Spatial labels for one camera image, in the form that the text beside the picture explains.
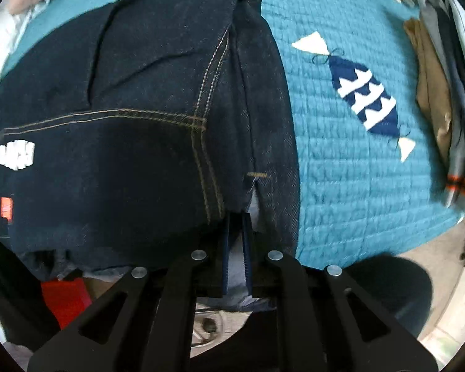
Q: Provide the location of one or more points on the khaki folded pants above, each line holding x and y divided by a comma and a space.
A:
434, 97

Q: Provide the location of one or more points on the teal quilted bed cover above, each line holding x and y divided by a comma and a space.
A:
352, 201

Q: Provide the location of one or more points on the stack of folded clothes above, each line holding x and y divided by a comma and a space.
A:
451, 66

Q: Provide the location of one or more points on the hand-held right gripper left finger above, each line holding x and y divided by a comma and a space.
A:
226, 250

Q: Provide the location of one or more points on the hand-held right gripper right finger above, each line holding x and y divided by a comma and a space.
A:
247, 250

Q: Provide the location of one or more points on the red plastic object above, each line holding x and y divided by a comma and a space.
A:
66, 302

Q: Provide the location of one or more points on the round metal base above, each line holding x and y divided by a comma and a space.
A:
207, 327

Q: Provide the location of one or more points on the dark denim jacket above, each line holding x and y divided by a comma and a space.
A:
120, 162

